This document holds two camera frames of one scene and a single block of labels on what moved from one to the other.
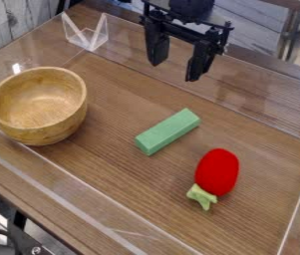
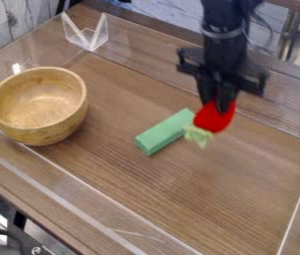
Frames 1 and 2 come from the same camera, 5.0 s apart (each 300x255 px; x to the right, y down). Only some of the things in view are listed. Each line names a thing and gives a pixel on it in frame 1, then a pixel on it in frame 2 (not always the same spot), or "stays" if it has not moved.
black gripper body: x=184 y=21 -> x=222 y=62
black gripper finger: x=158 y=41 -> x=208 y=89
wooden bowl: x=37 y=105 stays
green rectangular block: x=175 y=127 stays
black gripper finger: x=203 y=55 -> x=224 y=95
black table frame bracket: x=25 y=244 stays
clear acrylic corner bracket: x=87 y=37 stays
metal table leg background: x=299 y=23 stays
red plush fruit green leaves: x=216 y=172 -> x=210 y=122
